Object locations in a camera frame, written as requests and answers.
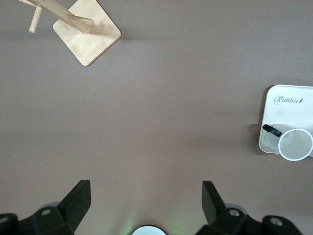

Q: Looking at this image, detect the wooden mug tree rack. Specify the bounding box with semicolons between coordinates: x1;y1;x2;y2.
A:
18;0;122;67

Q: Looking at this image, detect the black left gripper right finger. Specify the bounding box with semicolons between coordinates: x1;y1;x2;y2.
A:
197;181;301;235

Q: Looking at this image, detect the cream Rabbit tray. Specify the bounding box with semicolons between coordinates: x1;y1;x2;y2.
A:
258;84;313;157

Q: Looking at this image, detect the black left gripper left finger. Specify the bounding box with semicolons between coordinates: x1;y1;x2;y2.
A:
0;180;91;235

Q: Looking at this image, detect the white smiley mug black handle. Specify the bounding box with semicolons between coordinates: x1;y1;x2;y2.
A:
262;123;313;162

